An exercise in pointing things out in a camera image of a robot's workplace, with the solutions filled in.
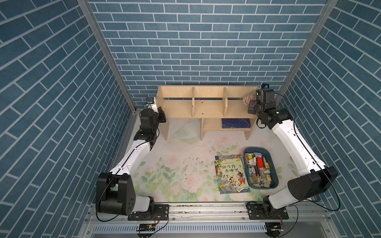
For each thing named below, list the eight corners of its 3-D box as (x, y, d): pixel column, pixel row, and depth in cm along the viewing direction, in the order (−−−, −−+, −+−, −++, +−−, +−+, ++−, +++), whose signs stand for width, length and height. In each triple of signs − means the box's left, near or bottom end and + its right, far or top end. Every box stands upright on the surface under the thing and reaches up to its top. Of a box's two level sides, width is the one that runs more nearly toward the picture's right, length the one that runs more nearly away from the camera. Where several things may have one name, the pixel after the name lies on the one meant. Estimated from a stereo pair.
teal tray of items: (249, 189, 83) (251, 186, 79) (240, 150, 98) (242, 146, 95) (278, 189, 83) (282, 186, 79) (265, 150, 98) (268, 147, 95)
